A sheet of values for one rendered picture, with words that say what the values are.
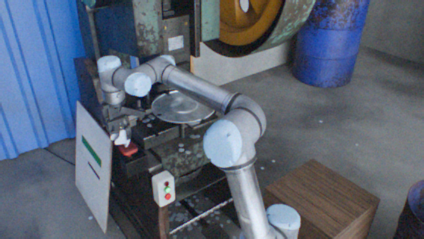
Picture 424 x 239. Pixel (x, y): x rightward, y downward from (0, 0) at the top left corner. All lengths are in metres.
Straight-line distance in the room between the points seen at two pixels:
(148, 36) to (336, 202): 1.15
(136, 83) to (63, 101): 1.66
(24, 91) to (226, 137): 1.93
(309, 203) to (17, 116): 1.96
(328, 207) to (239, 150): 0.94
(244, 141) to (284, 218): 0.39
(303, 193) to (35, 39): 1.87
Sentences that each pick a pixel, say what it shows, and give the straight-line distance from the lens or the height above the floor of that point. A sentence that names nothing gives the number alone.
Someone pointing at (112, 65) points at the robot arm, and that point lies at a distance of 1.22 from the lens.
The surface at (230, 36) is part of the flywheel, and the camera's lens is 1.77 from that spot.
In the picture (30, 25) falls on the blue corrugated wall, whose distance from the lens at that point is 2.58.
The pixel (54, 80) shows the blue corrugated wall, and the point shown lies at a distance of 2.71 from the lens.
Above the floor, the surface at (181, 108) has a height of 0.79.
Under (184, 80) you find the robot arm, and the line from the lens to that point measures 1.18.
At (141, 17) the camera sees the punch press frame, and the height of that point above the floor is 1.21.
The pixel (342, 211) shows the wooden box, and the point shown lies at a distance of 1.82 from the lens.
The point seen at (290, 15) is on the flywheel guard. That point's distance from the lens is 1.50.
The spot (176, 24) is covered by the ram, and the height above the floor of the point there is 1.14.
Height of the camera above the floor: 1.59
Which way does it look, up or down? 32 degrees down
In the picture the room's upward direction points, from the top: straight up
